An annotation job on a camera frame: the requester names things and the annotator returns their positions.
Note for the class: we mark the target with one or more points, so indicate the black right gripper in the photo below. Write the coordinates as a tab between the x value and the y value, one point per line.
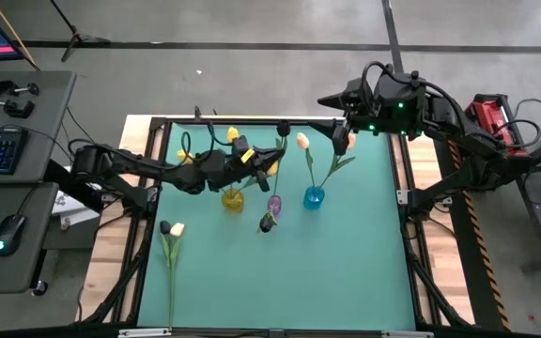
392	108

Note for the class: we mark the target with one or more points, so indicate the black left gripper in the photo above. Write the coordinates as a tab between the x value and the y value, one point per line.
223	171

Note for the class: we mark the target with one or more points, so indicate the peach artificial tulip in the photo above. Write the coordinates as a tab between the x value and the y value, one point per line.
352	141

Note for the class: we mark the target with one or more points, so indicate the white artificial tulip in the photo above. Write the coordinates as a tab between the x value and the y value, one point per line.
177	229

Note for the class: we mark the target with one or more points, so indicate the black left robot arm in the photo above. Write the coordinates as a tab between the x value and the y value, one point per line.
134	166

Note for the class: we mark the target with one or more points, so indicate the yellow glass vase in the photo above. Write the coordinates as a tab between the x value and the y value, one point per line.
233	201

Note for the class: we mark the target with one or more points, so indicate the blue glass vase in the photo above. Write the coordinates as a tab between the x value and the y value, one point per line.
313	198

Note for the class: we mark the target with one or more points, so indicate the yellow tape tag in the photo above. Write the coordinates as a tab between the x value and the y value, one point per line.
247	156

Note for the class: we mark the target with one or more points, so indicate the teal table mat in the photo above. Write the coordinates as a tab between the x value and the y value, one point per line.
275	272

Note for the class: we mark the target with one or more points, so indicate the red black equipment case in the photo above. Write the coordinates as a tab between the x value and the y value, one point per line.
489	115

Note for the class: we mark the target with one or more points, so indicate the white papers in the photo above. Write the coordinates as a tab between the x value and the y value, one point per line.
78	217

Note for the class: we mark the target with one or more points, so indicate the black yellow hazard strip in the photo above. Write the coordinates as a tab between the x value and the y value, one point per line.
489	272

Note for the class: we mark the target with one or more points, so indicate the grey keyboard desk top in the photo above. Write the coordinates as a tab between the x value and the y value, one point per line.
40	141

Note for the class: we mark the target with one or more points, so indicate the black tripod stand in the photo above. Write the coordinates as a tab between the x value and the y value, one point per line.
77	36

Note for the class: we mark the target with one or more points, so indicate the black c-clamp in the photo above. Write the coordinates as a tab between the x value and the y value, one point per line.
17	110
3	87

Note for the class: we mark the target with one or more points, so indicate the black caster wheel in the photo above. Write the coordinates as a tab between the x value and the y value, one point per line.
40	287

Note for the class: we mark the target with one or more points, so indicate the black computer mouse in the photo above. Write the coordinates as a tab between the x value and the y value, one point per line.
10	235

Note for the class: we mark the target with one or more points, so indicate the yellow diagonal pole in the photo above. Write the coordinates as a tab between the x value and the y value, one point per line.
13	33

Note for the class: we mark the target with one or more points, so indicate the black frame clip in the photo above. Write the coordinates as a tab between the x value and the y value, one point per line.
198	113

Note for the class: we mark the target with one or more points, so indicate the black metal table frame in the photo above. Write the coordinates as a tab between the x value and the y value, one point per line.
135	300

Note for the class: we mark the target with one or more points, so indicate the silver frame bracket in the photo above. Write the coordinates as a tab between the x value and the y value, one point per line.
143	333
406	334

